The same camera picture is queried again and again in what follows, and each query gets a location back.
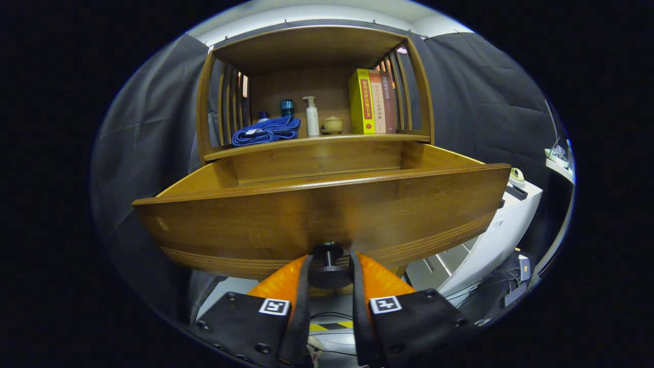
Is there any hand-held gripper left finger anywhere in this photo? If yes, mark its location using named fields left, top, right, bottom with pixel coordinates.
left=192, top=254, right=313, bottom=368

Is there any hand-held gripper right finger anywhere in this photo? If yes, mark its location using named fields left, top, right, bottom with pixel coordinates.
left=349, top=250, right=478, bottom=368

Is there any wooden drawer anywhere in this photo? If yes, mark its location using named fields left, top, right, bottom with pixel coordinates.
left=133, top=142, right=511, bottom=290

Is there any white side cabinet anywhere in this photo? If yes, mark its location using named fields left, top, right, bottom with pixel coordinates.
left=439, top=179, right=544, bottom=300

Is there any wooden countertop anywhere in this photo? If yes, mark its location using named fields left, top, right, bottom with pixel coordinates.
left=204, top=132, right=431, bottom=162

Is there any wooden cabinet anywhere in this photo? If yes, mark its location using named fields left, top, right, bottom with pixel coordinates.
left=196, top=26, right=436, bottom=164

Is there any yellow black floor tape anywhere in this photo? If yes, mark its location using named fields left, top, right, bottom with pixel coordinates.
left=309, top=320, right=354, bottom=332

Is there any blue towel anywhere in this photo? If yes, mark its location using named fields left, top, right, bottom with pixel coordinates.
left=231, top=116, right=301, bottom=147

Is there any white pump bottle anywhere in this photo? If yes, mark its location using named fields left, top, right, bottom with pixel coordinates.
left=302, top=96, right=320, bottom=136

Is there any orange book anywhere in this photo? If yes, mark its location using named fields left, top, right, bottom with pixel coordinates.
left=369, top=70, right=387, bottom=134

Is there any dark red book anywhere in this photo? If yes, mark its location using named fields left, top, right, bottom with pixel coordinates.
left=380, top=71, right=398, bottom=133

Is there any yellow book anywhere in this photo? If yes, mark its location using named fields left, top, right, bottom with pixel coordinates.
left=348, top=68, right=376, bottom=134

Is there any white shelf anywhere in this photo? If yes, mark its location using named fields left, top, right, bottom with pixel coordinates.
left=544, top=138, right=576, bottom=185

